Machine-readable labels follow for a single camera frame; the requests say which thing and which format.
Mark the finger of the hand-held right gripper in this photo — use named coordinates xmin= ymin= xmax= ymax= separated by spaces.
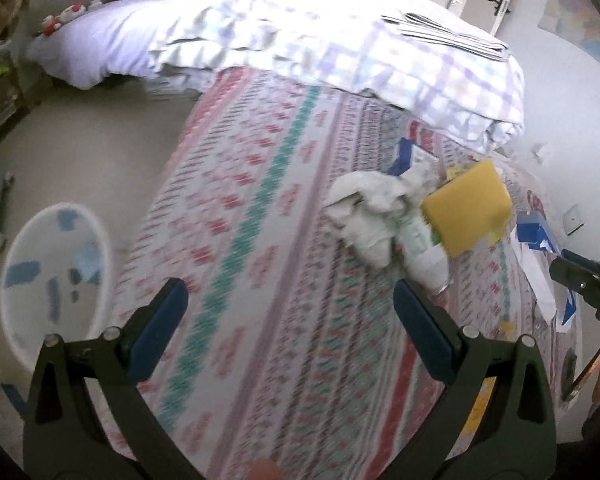
xmin=561 ymin=248 xmax=600 ymax=268
xmin=549 ymin=257 xmax=600 ymax=295

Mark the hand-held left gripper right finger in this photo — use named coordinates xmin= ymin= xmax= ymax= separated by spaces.
xmin=367 ymin=277 xmax=558 ymax=480

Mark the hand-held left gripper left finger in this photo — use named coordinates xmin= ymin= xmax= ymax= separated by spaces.
xmin=22 ymin=277 xmax=206 ymax=480

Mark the blue white paper wrapper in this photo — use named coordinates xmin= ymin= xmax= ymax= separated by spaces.
xmin=511 ymin=210 xmax=579 ymax=334

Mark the white plastic bottle green label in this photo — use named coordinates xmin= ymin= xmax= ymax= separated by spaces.
xmin=399 ymin=210 xmax=452 ymax=292

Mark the yellow sponge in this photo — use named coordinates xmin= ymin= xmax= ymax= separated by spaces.
xmin=421 ymin=159 xmax=514 ymax=259

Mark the white round plastic bin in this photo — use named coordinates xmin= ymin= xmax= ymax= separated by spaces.
xmin=0 ymin=202 xmax=114 ymax=372

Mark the white cloth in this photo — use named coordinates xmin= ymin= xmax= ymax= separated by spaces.
xmin=325 ymin=170 xmax=431 ymax=267

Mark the yellow paper scrap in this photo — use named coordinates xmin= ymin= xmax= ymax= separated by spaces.
xmin=461 ymin=377 xmax=497 ymax=437

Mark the patterned red green bed sheet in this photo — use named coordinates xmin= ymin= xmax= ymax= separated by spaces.
xmin=100 ymin=67 xmax=581 ymax=480

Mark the blue tape strip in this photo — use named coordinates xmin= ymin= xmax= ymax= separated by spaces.
xmin=1 ymin=382 xmax=29 ymax=417

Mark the striped folded cloth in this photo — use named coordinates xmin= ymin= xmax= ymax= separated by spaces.
xmin=380 ymin=10 xmax=511 ymax=61

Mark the dark bedside shelf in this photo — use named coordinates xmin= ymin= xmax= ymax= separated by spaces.
xmin=0 ymin=0 xmax=33 ymax=138

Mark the lavender bed sheet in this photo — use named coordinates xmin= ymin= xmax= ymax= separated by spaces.
xmin=27 ymin=0 xmax=201 ymax=92

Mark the checked pastel duvet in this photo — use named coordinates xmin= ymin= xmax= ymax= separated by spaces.
xmin=147 ymin=0 xmax=526 ymax=153

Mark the white plush toy red bow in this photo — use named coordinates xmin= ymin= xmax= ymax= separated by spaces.
xmin=60 ymin=2 xmax=89 ymax=22

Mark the wall map poster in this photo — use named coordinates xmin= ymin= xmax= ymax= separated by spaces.
xmin=537 ymin=0 xmax=600 ymax=68

